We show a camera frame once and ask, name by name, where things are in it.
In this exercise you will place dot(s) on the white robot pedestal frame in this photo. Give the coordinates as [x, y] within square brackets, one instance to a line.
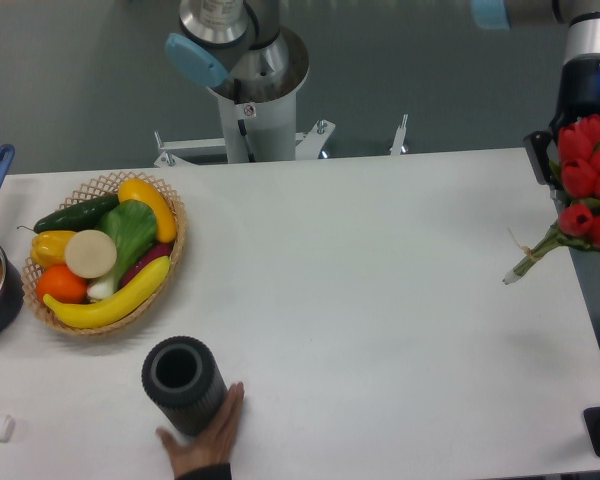
[264, 132]

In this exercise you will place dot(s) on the green lettuce leaf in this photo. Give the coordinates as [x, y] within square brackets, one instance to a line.
[132, 226]

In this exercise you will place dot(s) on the person's hand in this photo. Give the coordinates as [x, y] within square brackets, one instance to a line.
[214, 444]

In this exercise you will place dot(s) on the green cucumber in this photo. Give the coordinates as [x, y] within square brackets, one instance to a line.
[77, 217]

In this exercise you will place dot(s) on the yellow bell pepper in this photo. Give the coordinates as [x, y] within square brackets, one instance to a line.
[48, 248]

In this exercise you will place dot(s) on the red tulip bouquet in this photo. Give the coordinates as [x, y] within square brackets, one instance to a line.
[578, 174]

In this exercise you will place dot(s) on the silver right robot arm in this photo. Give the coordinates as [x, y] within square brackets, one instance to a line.
[583, 37]

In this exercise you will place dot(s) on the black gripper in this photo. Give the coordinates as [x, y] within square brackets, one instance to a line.
[578, 97]

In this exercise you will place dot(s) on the white onion bulb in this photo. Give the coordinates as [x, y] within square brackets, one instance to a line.
[101, 288]

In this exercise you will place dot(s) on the black ribbed vase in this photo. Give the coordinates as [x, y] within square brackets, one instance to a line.
[181, 377]

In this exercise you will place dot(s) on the dark sleeve forearm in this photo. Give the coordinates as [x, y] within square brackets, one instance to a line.
[213, 472]

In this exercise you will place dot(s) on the yellow squash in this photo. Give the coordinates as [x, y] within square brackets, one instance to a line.
[144, 192]

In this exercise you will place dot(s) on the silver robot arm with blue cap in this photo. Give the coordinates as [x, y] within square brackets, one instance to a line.
[238, 49]

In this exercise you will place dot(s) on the blue tape on floor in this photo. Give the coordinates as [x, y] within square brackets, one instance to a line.
[490, 14]

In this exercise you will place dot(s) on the yellow banana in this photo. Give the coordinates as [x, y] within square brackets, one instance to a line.
[116, 307]

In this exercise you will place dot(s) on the orange fruit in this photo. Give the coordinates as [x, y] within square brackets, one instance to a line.
[62, 284]

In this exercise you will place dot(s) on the purple eggplant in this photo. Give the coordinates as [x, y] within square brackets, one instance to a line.
[156, 251]

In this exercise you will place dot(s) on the beige round disc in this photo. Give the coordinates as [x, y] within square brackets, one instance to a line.
[90, 254]

